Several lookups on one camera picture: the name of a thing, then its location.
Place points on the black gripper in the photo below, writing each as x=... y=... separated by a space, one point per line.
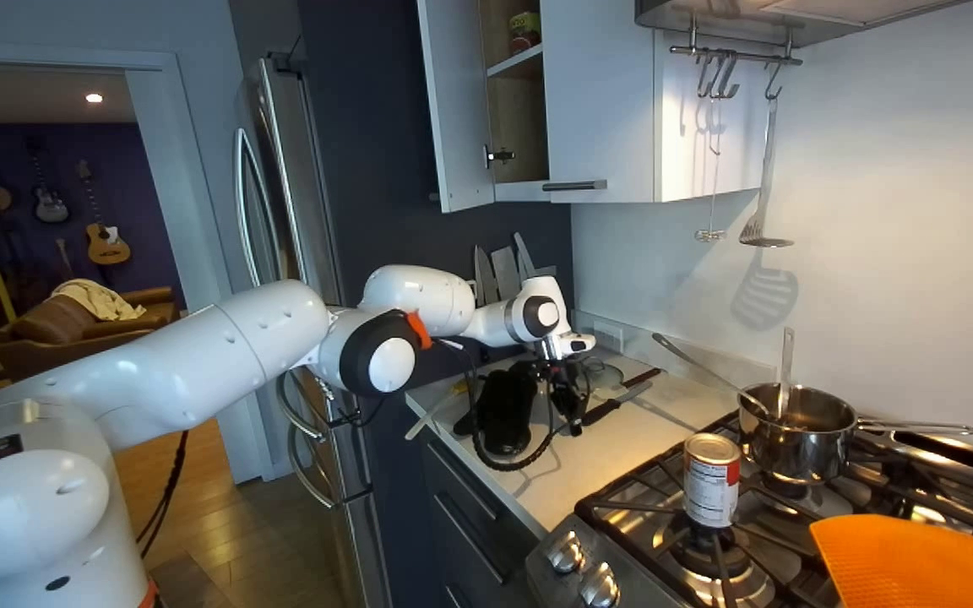
x=568 y=378

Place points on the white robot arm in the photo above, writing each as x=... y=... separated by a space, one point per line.
x=65 y=537

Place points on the hanging slotted spatula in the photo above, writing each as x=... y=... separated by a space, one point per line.
x=765 y=290

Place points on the red white tin can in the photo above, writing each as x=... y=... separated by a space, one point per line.
x=711 y=481

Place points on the stainless gas stove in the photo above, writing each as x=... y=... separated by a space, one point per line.
x=631 y=545

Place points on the grey drawer cabinet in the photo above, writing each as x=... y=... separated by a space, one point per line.
x=448 y=537

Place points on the steel saucepan on stove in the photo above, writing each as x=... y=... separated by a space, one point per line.
x=799 y=432

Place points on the white upper cabinets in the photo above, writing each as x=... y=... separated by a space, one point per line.
x=578 y=102

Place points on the stainless steel refrigerator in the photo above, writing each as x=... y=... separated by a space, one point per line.
x=287 y=233

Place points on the brown sofa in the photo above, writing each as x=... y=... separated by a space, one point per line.
x=81 y=317

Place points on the metal hook rail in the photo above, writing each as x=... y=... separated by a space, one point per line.
x=717 y=66

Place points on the acoustic guitar on wall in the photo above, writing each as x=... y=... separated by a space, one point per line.
x=106 y=244

